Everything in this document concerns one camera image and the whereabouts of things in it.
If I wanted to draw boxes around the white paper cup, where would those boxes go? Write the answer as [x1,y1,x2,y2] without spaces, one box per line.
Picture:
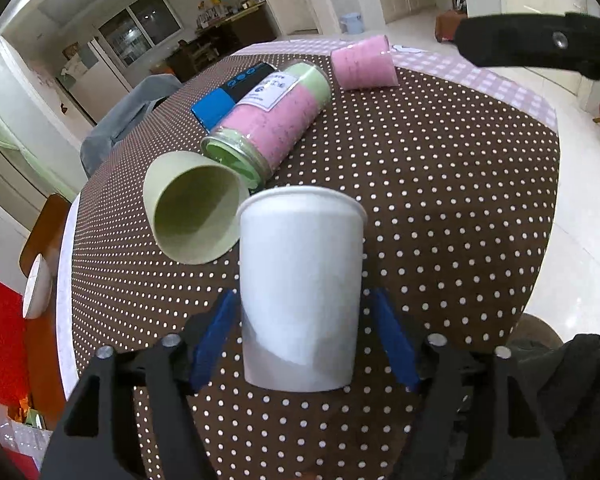
[237,185,367,392]

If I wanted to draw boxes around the pink cup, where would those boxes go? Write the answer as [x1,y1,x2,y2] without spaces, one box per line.
[330,35,399,90]

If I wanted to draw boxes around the pale green cup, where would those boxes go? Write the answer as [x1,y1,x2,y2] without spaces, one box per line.
[143,151,249,264]

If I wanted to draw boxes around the red felt bag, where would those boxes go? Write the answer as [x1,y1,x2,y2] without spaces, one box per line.
[0,282,30,408]

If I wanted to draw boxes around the white ceramic bowl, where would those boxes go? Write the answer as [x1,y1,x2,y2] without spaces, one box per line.
[22,254,53,320]

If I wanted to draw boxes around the brown polka dot tablecloth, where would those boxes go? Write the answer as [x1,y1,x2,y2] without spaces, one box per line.
[62,51,559,479]

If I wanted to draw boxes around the blue trash bin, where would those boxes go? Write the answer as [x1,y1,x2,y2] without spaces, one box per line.
[339,12,365,35]

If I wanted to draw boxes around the pink and green jar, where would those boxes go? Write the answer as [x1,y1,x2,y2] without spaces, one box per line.
[201,60,332,190]

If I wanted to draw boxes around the blue and black box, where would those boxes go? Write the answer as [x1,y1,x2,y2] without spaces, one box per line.
[190,62,276,131]

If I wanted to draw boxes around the grey covered chair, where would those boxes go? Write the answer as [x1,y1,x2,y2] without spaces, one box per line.
[80,74,182,178]

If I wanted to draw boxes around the dark wooden desk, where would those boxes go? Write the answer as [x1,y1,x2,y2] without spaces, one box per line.
[166,2,277,82]

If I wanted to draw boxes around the white refrigerator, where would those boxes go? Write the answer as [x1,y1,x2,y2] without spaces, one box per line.
[57,39,132,124]

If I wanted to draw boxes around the wooden desk chair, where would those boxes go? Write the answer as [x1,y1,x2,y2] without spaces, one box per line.
[178,39,218,73]

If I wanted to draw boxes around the small framed picture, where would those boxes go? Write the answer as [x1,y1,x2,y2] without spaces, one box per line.
[62,42,80,61]

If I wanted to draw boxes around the window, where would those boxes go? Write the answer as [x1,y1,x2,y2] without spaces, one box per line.
[98,0,182,67]

